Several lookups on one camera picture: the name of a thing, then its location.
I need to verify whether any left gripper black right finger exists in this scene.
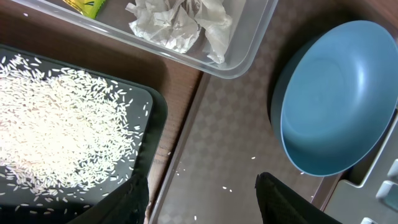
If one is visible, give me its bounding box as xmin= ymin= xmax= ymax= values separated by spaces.
xmin=255 ymin=172 xmax=338 ymax=224

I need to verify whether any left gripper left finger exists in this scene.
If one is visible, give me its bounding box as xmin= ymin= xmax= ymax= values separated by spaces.
xmin=70 ymin=174 xmax=149 ymax=224

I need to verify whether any dark blue plate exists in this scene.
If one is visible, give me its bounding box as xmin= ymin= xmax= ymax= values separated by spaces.
xmin=270 ymin=21 xmax=397 ymax=177

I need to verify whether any white paper napkin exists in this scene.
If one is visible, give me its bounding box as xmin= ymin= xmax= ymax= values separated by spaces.
xmin=126 ymin=0 xmax=233 ymax=63

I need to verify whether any foil snack wrapper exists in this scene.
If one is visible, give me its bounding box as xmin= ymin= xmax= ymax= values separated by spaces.
xmin=63 ymin=0 xmax=106 ymax=19

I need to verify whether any grey dishwasher rack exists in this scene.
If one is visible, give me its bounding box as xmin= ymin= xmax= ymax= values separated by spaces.
xmin=324 ymin=116 xmax=397 ymax=224

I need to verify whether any brown serving tray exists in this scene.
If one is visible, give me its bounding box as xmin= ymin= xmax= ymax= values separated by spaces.
xmin=149 ymin=0 xmax=397 ymax=223

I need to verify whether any black plastic tray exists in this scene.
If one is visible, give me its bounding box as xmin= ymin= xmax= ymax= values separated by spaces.
xmin=0 ymin=43 xmax=169 ymax=224

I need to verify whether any pile of white rice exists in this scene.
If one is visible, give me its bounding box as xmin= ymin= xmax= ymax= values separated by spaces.
xmin=0 ymin=53 xmax=150 ymax=216

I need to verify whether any clear plastic bin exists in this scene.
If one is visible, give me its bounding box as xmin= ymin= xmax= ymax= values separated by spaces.
xmin=16 ymin=0 xmax=277 ymax=79

